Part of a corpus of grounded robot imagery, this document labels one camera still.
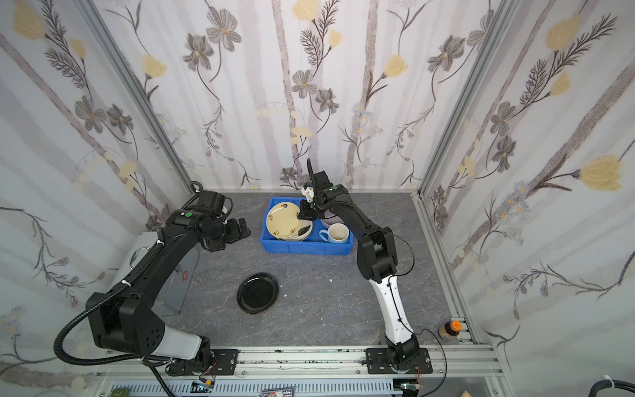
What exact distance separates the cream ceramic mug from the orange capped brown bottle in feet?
1.42

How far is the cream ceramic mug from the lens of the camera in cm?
94

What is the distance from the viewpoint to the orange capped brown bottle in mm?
746
